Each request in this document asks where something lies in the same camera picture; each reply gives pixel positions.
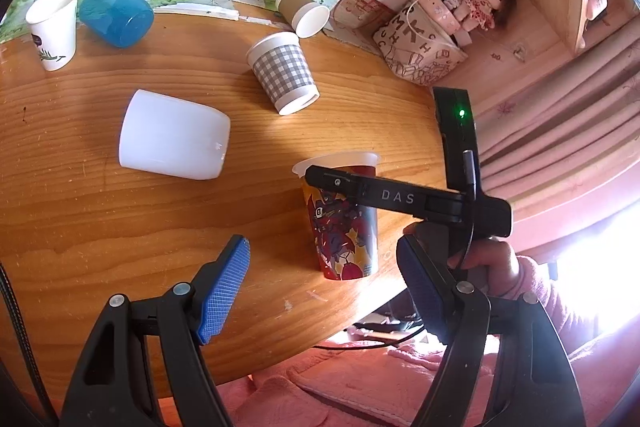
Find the colourful printed paper cup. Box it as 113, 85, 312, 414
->
292, 150, 378, 281

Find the grey checkered paper cup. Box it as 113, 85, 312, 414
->
246, 31, 320, 116

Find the brown kraft paper cup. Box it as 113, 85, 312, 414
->
276, 0, 330, 38

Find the white frosted plastic cup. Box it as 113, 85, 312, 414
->
118, 89, 231, 181

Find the blue plastic cup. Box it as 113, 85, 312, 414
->
78, 0, 154, 49

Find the white paper cup with logo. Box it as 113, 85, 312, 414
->
25, 0, 77, 72

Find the person's right hand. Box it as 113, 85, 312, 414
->
401, 221, 522, 299

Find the pink fluffy sleeve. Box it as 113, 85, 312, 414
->
488, 253, 639, 426

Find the pink curtain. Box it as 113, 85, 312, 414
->
476, 20, 639, 251

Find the letter-print fabric basket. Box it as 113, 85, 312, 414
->
372, 0, 468, 87

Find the black cable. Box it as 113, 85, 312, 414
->
311, 323, 426, 351

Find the pink box with strap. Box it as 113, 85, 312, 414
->
416, 0, 460, 35

